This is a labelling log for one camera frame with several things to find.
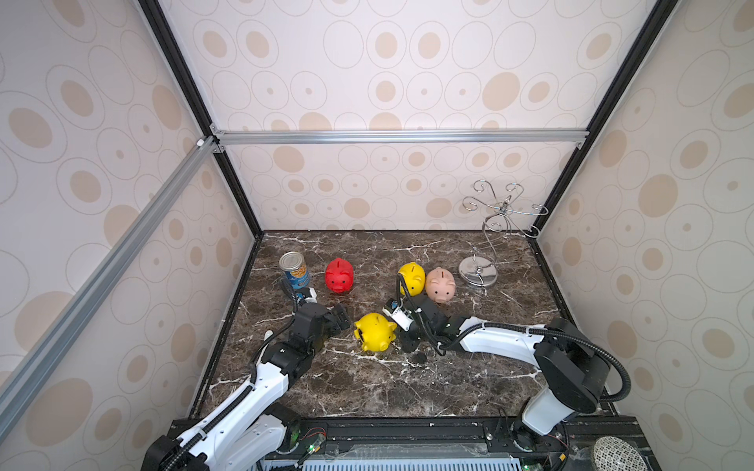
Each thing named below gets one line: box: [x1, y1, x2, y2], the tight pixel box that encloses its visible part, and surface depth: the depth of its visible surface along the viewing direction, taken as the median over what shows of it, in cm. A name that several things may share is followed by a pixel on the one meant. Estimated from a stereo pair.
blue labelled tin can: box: [278, 251, 312, 290], surface depth 99 cm
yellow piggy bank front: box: [398, 261, 427, 298], surface depth 97 cm
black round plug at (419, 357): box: [411, 351, 429, 366], surface depth 89 cm
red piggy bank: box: [324, 257, 355, 294], surface depth 99 cm
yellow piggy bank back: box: [353, 312, 398, 353], surface depth 85 cm
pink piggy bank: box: [425, 266, 457, 305], surface depth 96 cm
